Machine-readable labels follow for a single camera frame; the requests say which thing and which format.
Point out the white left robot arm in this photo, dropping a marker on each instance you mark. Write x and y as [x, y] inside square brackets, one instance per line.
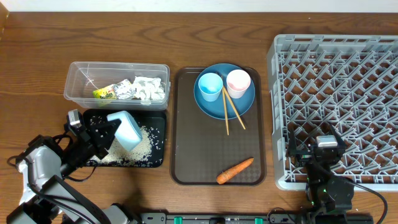
[49, 161]

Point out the brown serving tray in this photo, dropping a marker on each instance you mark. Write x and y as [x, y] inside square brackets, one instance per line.
[203, 147]

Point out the black plastic tray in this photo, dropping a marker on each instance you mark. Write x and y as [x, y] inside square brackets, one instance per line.
[155, 121]

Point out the light blue cup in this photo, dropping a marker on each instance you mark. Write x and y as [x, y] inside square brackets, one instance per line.
[210, 86]

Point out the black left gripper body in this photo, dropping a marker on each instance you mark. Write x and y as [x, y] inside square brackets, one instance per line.
[84, 138]

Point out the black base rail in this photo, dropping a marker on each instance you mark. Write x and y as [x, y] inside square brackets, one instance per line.
[272, 218]

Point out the pink cup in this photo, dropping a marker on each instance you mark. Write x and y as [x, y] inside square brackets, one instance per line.
[238, 81]

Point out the dark blue plate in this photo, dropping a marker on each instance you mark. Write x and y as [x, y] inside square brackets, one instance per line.
[215, 108]

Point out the grey dishwasher rack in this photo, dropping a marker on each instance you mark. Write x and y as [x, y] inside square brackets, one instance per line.
[348, 81]

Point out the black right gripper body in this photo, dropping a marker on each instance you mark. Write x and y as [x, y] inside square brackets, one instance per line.
[304, 156]

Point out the orange carrot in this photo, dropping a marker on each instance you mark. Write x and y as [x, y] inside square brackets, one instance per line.
[233, 171]

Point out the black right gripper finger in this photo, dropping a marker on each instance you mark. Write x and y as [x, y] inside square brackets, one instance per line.
[292, 150]
[340, 143]

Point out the clear plastic bin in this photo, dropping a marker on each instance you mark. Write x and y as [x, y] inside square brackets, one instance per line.
[85, 77]

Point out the light blue rice bowl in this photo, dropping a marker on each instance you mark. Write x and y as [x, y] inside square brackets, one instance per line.
[128, 133]

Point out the spilled white rice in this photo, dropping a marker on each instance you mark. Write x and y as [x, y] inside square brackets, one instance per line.
[124, 155]

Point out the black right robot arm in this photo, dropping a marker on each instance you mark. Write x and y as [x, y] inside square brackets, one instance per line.
[331, 196]

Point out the yellow green snack wrapper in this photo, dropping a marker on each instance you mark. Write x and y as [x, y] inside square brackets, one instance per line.
[123, 90]

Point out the white paper napkin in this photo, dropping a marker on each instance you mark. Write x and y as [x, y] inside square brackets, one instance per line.
[148, 88]

